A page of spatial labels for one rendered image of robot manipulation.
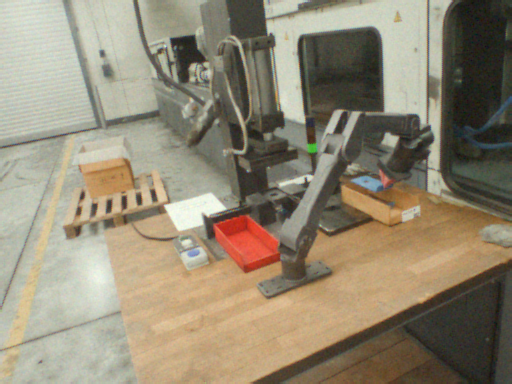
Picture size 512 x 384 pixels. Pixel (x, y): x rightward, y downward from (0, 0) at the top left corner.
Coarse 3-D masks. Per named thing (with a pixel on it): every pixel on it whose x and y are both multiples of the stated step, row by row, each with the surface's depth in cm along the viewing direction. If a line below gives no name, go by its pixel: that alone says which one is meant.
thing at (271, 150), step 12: (252, 132) 155; (252, 144) 142; (264, 144) 133; (276, 144) 133; (240, 156) 138; (252, 156) 136; (264, 156) 134; (276, 156) 135; (288, 156) 137; (252, 168) 132
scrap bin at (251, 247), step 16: (224, 224) 135; (240, 224) 137; (256, 224) 129; (224, 240) 125; (240, 240) 132; (256, 240) 131; (272, 240) 120; (240, 256) 113; (256, 256) 121; (272, 256) 116
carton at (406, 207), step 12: (348, 192) 144; (360, 192) 151; (372, 192) 150; (384, 192) 144; (396, 192) 138; (360, 204) 139; (372, 204) 133; (384, 204) 127; (396, 204) 139; (408, 204) 134; (372, 216) 134; (384, 216) 128; (396, 216) 128; (408, 216) 130
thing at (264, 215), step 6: (252, 204) 141; (282, 204) 152; (288, 204) 147; (294, 204) 143; (252, 210) 143; (258, 210) 138; (264, 210) 139; (270, 210) 140; (288, 210) 148; (294, 210) 144; (252, 216) 145; (258, 216) 139; (264, 216) 140; (270, 216) 141; (258, 222) 141; (264, 222) 140; (270, 222) 141
